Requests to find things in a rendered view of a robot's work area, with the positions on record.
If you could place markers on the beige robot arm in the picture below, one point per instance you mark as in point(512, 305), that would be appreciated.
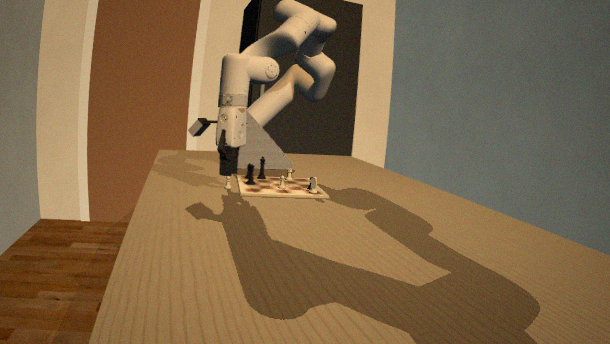
point(239, 70)

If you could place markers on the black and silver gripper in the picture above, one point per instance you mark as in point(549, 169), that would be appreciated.
point(231, 129)

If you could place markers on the brown and cream chessboard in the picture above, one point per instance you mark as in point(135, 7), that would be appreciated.
point(297, 187)

